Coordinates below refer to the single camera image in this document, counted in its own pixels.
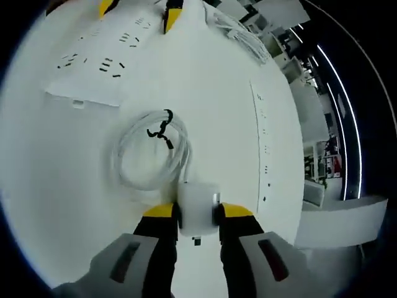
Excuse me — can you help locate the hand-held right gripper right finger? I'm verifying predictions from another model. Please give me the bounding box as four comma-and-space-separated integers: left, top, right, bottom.
216, 202, 314, 298

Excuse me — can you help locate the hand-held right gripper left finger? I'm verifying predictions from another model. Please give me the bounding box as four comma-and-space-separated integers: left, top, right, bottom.
51, 201, 181, 298

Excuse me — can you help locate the white power strip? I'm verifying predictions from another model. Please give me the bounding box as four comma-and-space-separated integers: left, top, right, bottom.
43, 0, 187, 109

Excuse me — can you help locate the white charger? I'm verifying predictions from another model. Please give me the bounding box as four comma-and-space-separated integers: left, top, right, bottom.
177, 182, 221, 246

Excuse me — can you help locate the white charger cable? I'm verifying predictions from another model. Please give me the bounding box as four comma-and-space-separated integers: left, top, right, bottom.
112, 109, 194, 203

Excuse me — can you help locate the white cable bundle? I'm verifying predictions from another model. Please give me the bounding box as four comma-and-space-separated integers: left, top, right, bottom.
203, 0, 269, 66

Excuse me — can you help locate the black cable tie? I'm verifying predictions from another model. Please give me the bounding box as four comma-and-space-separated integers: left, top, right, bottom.
146, 109, 175, 150

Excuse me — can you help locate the long white socket rail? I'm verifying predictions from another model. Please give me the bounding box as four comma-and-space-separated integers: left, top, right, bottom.
249, 79, 275, 212

